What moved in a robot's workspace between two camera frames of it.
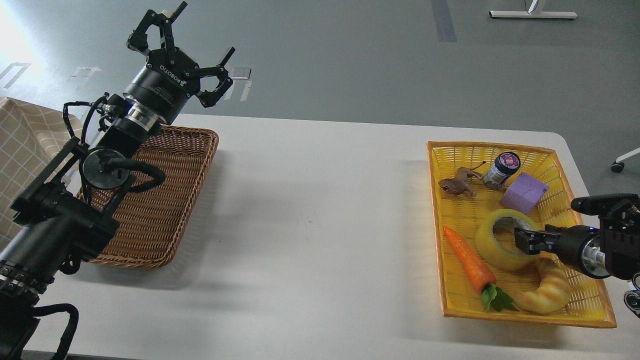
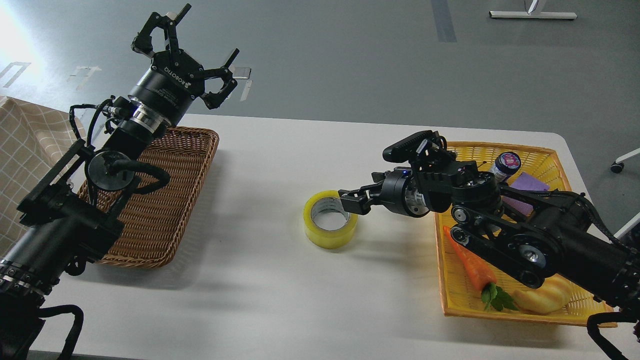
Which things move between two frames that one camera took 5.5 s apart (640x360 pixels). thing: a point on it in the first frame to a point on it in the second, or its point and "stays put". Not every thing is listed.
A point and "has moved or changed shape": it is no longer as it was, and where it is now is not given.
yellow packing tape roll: [495, 255] has moved or changed shape
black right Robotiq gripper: [580, 246] to [398, 193]
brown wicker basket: [152, 222] stays put
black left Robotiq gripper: [169, 77] stays put
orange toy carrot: [482, 277] stays put
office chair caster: [618, 165] stays put
